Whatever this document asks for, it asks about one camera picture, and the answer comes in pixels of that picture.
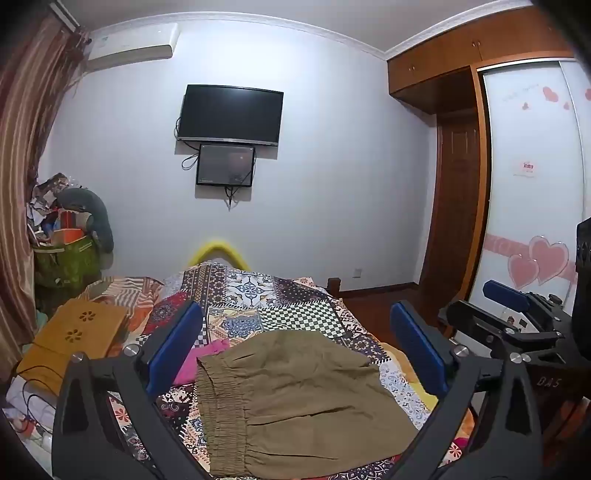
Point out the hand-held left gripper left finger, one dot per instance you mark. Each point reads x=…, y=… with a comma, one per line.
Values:
x=175, y=344

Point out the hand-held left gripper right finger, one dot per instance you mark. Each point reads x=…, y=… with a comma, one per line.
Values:
x=418, y=351

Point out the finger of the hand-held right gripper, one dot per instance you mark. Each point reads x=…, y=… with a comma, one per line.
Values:
x=475, y=316
x=505, y=293

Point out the olive green pants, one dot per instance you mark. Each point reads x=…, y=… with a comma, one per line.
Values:
x=300, y=406

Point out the pink cloth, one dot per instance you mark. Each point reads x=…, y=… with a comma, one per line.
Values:
x=211, y=350

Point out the striped orange cloth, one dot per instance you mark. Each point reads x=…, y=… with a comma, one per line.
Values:
x=120, y=290

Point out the brown wooden door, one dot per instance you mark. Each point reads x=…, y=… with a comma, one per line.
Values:
x=455, y=207

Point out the wooden lap board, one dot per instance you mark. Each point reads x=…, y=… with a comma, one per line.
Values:
x=69, y=337

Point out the yellow headboard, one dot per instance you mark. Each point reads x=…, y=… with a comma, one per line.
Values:
x=217, y=245

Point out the wooden bedpost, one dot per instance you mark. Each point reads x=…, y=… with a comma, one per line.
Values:
x=334, y=285

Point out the patchwork patterned bedspread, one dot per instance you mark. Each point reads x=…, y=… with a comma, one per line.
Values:
x=277, y=300

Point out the wooden wardrobe with heart doors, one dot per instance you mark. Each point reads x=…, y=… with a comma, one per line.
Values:
x=526, y=161

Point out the green patterned bag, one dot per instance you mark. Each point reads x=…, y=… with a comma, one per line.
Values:
x=67, y=265

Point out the grey plush pillow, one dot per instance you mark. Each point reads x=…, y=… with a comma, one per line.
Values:
x=99, y=217

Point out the striped brown curtain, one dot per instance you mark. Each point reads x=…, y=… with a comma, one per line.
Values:
x=23, y=138

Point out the white air conditioner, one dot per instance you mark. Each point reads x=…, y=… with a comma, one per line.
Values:
x=131, y=46

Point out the small black wall monitor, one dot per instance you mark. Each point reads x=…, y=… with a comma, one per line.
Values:
x=226, y=165

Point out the wall-mounted black television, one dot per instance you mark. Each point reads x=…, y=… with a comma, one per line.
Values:
x=231, y=115

